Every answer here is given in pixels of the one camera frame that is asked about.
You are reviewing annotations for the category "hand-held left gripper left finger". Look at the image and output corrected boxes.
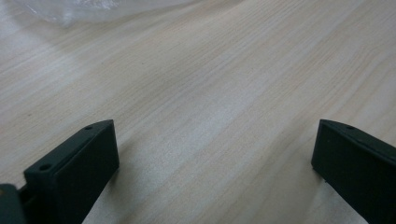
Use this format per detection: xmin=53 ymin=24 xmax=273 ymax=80
xmin=19 ymin=119 xmax=120 ymax=224

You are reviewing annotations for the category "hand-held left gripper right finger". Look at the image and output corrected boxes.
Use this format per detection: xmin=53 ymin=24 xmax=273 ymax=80
xmin=311 ymin=119 xmax=396 ymax=224

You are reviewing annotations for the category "clear plastic bag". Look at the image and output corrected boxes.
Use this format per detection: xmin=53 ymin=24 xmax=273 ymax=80
xmin=12 ymin=0 xmax=200 ymax=27

